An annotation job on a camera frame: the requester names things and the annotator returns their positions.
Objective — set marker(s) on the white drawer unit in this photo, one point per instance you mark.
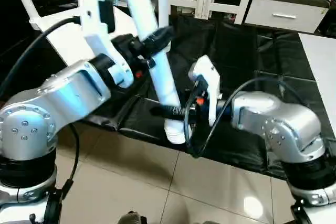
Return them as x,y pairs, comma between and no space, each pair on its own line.
286,17

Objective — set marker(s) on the white plastic table top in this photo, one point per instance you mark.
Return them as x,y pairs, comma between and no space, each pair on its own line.
68,40

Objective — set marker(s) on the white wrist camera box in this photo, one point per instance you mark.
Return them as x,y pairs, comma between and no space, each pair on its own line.
92,19
207,74

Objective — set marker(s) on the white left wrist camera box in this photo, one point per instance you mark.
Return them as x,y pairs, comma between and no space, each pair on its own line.
92,19

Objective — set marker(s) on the white flat board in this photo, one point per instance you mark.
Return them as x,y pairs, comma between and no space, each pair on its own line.
323,72

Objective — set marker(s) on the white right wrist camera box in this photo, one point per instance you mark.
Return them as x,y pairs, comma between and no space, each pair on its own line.
207,74

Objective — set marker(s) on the black work mat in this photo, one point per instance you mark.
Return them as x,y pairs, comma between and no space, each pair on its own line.
241,51

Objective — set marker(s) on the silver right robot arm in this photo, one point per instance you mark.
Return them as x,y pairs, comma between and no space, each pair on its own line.
278,119

